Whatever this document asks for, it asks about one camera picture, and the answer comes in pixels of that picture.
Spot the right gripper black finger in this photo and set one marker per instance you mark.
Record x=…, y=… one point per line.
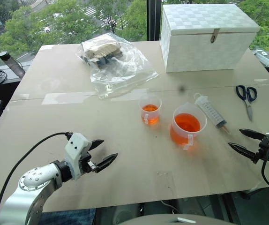
x=242, y=150
x=251, y=134

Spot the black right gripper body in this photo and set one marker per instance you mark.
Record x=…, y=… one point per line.
x=266, y=148

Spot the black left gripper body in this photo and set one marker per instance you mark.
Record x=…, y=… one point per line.
x=88, y=165

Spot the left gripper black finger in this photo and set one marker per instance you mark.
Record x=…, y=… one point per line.
x=97, y=143
x=107, y=161

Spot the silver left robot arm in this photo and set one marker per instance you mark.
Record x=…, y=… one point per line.
x=35, y=178

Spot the large syringe with orange tip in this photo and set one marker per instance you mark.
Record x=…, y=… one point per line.
x=210, y=111

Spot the large beaker orange liquid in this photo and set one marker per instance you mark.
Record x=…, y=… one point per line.
x=187, y=125

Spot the small beaker orange liquid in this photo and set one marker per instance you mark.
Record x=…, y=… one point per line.
x=150, y=112

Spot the clear syringe in wrapper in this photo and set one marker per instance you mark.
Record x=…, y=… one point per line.
x=263, y=58

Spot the dark water bottle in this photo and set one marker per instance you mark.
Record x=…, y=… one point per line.
x=12, y=63

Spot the blue denim fabric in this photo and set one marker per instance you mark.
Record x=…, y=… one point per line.
x=66, y=216

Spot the dark rounded shape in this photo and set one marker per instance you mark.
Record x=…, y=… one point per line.
x=127, y=214

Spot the clear plastic zip bag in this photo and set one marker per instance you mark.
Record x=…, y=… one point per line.
x=122, y=72

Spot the grey rounded shape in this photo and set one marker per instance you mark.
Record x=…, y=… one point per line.
x=158, y=220

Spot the dark parts in bag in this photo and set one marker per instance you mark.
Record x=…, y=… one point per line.
x=105, y=60

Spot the beige block in bag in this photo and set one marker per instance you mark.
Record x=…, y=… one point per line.
x=101, y=50

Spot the white checkered lidded box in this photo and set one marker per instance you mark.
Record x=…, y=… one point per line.
x=204, y=44

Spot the black side desk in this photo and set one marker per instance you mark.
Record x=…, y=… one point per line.
x=8, y=86

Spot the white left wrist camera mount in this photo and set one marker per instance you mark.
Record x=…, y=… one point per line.
x=74, y=146

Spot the black window frame post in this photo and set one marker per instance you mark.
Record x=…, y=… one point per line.
x=154, y=20

